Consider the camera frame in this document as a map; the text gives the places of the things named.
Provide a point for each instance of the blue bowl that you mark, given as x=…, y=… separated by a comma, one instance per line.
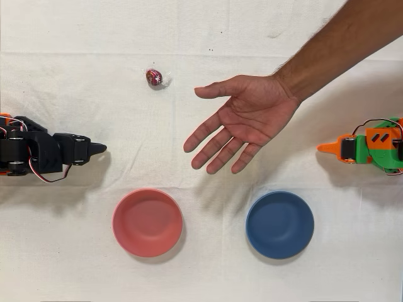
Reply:
x=279, y=225

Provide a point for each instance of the white tablecloth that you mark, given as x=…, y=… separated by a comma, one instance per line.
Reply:
x=201, y=277

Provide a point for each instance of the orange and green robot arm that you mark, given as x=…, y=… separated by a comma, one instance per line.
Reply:
x=382, y=154

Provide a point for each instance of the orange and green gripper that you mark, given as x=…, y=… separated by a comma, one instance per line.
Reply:
x=346, y=148

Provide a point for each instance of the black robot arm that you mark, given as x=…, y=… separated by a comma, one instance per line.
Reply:
x=41, y=148

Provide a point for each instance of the person's bare hand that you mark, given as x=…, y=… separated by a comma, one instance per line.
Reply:
x=252, y=110

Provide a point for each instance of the pink bowl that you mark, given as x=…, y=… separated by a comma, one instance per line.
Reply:
x=148, y=223

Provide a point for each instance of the person's bare forearm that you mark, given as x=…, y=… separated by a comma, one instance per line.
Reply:
x=340, y=41

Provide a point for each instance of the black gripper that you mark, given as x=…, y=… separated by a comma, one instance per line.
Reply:
x=75, y=149

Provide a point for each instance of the red candy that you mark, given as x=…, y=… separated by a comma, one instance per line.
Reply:
x=154, y=77

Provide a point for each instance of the orange clamp piece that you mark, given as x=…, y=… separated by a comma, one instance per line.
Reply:
x=3, y=115

